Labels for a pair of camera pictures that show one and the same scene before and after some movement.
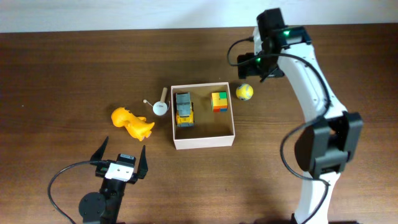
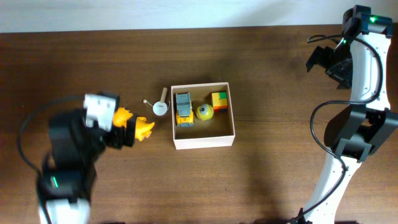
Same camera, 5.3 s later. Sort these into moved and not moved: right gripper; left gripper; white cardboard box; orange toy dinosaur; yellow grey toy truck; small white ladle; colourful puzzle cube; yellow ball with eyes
Moved: yellow ball with eyes; right gripper; left gripper
Not moved: colourful puzzle cube; orange toy dinosaur; yellow grey toy truck; white cardboard box; small white ladle
